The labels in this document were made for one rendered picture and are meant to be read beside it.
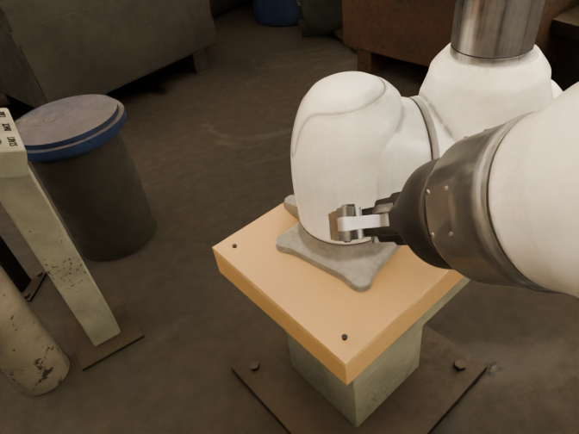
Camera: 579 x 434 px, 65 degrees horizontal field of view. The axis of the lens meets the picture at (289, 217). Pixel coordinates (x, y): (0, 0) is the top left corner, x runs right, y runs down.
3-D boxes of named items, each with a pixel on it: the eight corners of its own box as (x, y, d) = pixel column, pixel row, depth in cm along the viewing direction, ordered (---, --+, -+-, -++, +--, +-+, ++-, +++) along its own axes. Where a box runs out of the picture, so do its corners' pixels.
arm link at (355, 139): (289, 190, 79) (273, 68, 65) (392, 172, 80) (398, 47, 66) (306, 255, 67) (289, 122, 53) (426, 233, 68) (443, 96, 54)
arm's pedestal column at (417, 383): (351, 278, 125) (345, 186, 105) (485, 371, 99) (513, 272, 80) (232, 371, 107) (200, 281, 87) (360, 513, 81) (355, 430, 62)
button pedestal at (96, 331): (85, 378, 110) (-72, 162, 71) (64, 317, 126) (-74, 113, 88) (148, 343, 116) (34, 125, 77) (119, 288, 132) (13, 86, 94)
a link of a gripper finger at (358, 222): (433, 232, 31) (364, 239, 29) (394, 235, 36) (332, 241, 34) (430, 197, 31) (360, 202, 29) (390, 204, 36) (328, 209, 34)
